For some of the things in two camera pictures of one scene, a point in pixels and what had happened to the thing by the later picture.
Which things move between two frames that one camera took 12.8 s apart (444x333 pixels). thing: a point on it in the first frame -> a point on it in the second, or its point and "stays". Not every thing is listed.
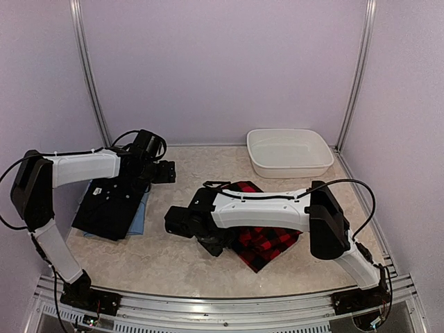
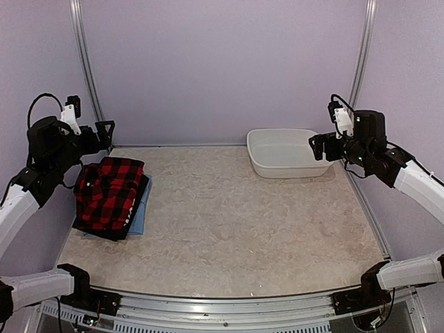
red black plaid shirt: (259, 247) -> (105, 193)
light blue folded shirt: (138, 225) stays
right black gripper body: (215, 241) -> (334, 153)
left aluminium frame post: (80, 30) stays
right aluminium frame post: (362, 70) stays
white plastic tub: (288, 153) stays
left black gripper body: (166, 175) -> (90, 146)
